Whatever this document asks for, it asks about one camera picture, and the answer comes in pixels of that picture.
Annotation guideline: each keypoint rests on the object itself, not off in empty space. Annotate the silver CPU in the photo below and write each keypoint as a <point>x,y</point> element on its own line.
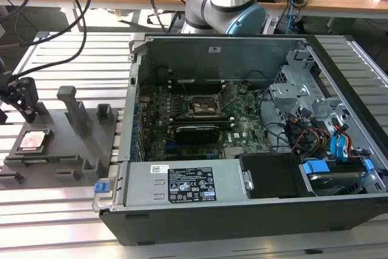
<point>31,139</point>

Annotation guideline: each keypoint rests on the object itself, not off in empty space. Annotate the CPU socket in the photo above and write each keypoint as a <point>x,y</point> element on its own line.
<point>201,105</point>

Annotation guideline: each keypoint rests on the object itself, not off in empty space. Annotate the grey parts rack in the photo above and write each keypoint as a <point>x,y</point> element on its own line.
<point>60,146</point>

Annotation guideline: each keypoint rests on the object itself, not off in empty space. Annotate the green RAM stick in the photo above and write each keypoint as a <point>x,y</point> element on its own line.
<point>53,159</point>

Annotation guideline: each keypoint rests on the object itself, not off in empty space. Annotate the blue rear port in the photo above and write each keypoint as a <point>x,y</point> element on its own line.
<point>138,108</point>

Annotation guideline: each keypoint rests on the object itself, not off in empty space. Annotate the blue case latch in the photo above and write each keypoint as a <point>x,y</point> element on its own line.
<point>101,187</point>

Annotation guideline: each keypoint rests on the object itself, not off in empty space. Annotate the silver power supply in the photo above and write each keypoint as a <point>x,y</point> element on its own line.
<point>142,180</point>

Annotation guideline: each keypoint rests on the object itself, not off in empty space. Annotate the black graphics card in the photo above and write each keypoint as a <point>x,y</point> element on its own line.
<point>197,134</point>

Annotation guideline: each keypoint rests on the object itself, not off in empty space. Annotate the black RAM slot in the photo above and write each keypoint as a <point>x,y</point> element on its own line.
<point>206,118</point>
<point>203,89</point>
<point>206,124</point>
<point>203,83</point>

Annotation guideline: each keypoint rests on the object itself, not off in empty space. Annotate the silver chipset heat sink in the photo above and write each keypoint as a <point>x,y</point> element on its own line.
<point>232,152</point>

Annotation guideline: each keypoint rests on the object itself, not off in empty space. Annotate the round coin cell battery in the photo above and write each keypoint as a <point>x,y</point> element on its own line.
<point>242,90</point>

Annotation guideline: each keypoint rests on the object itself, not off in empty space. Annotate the green motherboard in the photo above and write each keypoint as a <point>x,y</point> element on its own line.
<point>251,113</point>

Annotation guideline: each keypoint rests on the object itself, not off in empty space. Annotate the black PC case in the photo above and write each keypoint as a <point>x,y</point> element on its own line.
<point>212,225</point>

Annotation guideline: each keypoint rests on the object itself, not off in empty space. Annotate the black plastic shroud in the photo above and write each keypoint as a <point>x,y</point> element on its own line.
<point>269,177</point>

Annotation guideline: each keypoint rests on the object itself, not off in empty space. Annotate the metal drive cage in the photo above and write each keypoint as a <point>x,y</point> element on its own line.
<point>288,92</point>

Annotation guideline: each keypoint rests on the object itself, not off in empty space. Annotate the hard disk in blue carrier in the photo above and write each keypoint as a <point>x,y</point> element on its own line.
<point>333,180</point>

